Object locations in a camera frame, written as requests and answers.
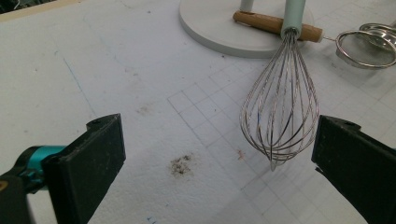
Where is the white utensil stand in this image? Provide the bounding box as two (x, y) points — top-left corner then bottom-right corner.
(178, 0), (316, 60)

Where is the mesh strainer with wooden handle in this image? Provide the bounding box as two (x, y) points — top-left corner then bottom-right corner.
(233, 9), (396, 70)

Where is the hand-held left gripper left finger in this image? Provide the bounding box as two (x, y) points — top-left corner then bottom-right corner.
(41, 113), (127, 224)

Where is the wire whisk with mint handle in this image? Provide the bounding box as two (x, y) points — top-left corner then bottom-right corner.
(238, 0), (320, 172)

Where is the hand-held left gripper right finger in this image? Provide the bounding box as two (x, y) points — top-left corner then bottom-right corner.
(311, 115), (396, 224)

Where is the white grid foam board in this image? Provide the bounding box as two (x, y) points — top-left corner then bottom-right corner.
(0, 0), (396, 224)

